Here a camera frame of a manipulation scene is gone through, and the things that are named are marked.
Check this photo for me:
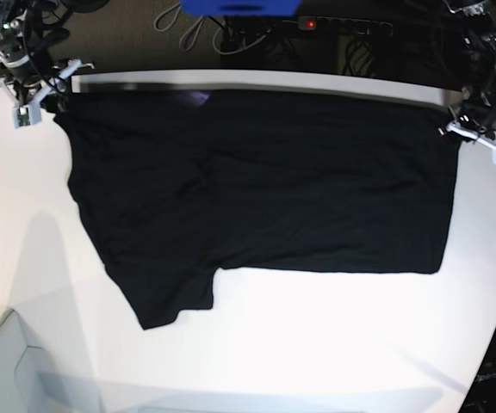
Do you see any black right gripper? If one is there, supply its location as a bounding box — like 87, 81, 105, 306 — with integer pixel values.
0, 49, 55, 89

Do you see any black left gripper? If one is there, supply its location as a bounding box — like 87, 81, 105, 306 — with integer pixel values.
448, 88, 496, 142

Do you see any black t-shirt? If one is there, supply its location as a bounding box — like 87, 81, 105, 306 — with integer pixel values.
54, 90, 461, 330

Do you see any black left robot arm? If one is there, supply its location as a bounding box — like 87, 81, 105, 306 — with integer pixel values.
430, 1, 496, 146

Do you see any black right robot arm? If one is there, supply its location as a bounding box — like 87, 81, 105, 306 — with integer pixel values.
0, 1, 107, 104

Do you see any blue box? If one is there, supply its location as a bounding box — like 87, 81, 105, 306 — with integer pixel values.
181, 0, 301, 16

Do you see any grey bin at table corner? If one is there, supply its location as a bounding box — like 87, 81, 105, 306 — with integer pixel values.
0, 311, 104, 412

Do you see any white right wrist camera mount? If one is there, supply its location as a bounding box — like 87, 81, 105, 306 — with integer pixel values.
0, 59, 95, 129

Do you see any white power strip red switch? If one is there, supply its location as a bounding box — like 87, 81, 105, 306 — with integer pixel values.
297, 16, 394, 37

